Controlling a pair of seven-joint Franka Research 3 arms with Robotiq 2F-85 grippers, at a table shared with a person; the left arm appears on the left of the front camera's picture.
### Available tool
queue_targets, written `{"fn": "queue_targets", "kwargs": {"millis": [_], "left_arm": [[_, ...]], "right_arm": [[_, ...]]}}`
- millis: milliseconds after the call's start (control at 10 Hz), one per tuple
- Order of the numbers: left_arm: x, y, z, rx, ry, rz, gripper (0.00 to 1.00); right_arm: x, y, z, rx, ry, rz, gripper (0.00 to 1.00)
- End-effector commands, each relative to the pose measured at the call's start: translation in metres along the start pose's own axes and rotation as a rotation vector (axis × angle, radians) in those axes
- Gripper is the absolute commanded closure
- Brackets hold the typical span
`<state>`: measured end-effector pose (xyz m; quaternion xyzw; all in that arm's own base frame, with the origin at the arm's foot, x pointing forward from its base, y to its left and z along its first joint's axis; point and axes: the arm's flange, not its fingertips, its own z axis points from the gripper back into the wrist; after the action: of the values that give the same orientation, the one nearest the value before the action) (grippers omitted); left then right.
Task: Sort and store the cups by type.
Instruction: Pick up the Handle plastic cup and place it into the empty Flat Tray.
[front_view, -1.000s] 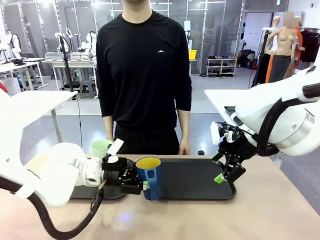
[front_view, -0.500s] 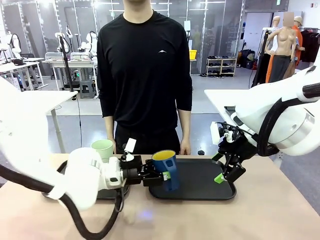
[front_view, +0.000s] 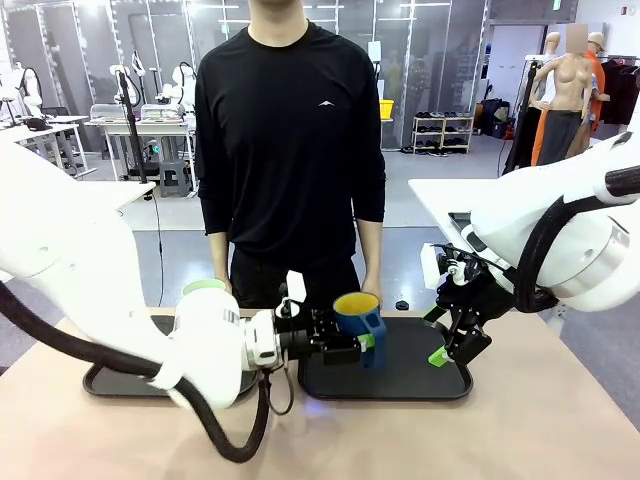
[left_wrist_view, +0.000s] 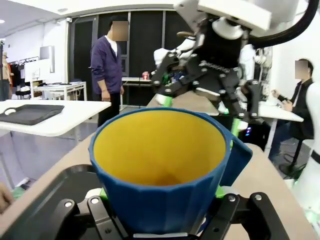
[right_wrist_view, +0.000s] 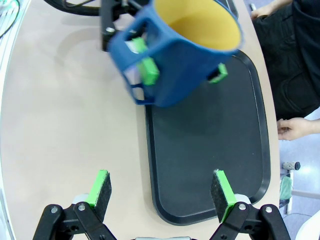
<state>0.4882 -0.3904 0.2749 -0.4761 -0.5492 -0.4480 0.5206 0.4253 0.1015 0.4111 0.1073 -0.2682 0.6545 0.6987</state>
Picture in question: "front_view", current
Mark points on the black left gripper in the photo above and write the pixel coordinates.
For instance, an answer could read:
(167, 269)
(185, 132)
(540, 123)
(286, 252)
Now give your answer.
(300, 340)

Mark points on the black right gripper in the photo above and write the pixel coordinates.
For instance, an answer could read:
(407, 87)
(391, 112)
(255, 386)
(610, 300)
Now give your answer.
(475, 300)

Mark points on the blue mug yellow inside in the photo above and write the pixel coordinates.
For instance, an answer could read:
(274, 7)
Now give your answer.
(360, 325)

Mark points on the pale green plastic cup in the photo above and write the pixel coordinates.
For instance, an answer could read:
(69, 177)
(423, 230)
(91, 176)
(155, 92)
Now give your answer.
(205, 286)

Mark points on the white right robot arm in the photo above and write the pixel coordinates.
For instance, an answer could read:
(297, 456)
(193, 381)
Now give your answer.
(575, 210)

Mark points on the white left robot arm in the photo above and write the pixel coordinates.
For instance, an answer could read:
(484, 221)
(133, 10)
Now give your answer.
(75, 250)

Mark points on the person's right forearm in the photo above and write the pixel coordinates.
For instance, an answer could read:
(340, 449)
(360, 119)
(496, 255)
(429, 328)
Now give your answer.
(220, 257)

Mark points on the person's left forearm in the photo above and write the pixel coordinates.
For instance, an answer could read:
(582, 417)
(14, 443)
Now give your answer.
(371, 250)

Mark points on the person's left hand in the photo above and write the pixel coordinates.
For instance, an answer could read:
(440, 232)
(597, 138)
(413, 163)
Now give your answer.
(372, 295)

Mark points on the person's right hand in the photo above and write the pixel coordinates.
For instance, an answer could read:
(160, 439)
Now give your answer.
(225, 286)

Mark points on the small black round knob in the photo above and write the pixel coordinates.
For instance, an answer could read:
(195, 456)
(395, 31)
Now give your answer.
(401, 304)

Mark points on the black plastic serving tray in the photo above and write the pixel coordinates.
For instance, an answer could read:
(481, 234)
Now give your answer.
(400, 380)
(115, 382)

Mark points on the person in black clothes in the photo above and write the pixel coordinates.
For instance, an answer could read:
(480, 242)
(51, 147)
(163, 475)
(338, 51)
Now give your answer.
(290, 150)

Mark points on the wooden shoe rack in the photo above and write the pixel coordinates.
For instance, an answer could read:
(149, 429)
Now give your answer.
(442, 132)

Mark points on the grey step stool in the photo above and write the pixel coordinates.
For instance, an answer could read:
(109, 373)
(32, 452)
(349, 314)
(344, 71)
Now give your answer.
(173, 179)

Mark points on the yellow plastic bin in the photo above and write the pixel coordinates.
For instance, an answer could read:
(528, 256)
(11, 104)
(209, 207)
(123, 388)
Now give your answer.
(387, 110)

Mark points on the beige mannequin grey trousers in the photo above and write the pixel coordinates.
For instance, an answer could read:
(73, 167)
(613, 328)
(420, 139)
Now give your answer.
(565, 85)

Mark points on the white lab desk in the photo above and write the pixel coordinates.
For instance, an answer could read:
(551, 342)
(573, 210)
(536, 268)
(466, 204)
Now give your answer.
(40, 135)
(145, 125)

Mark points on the mannequin in orange clothes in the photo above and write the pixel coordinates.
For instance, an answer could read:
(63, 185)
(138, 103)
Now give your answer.
(596, 75)

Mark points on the rack of black clothes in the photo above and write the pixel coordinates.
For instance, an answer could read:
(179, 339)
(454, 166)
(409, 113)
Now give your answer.
(620, 90)

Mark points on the black tripod stand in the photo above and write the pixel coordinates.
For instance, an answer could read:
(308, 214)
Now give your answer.
(132, 125)

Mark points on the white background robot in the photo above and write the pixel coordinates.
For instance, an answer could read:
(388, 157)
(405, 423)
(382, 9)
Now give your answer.
(25, 90)
(177, 85)

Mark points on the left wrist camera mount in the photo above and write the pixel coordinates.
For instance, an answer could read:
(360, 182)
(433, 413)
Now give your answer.
(295, 290)

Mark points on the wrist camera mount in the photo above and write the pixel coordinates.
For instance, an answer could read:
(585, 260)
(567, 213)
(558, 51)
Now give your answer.
(430, 265)
(295, 290)

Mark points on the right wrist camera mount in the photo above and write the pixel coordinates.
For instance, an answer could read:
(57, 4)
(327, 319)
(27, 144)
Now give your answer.
(430, 265)

